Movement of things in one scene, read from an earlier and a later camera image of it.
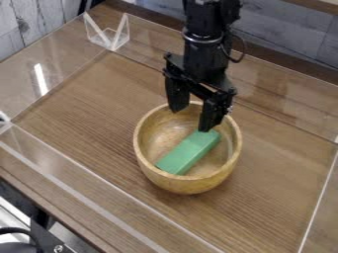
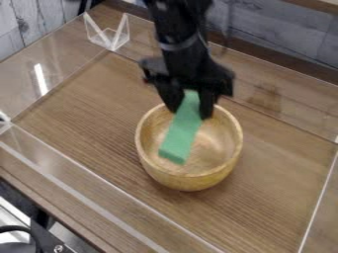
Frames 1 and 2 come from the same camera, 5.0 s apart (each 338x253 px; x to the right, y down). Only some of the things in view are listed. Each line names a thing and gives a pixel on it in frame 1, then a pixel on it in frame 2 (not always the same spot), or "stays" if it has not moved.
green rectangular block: [177, 162] → [182, 128]
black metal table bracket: [47, 241] stays
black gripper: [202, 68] → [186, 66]
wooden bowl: [163, 131] stays
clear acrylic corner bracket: [108, 38] stays
